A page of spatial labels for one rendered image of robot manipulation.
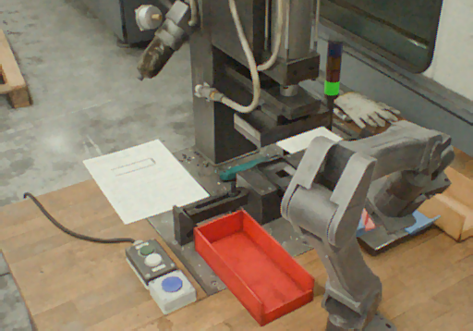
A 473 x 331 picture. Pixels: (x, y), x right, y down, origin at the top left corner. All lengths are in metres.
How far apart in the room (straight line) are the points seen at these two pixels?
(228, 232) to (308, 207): 0.53
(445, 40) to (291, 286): 0.89
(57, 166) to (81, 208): 1.86
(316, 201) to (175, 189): 0.72
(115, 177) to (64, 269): 0.32
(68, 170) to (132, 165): 1.70
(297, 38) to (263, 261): 0.45
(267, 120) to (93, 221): 0.45
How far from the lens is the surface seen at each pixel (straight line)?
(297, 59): 1.23
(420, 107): 1.91
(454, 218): 1.39
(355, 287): 1.00
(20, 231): 1.45
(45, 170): 3.32
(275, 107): 1.29
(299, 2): 1.19
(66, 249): 1.38
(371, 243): 1.33
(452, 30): 1.80
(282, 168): 1.41
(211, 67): 1.44
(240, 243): 1.33
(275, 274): 1.26
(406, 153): 0.95
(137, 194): 1.49
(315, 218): 0.82
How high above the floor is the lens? 1.77
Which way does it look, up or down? 32 degrees down
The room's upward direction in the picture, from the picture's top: straight up
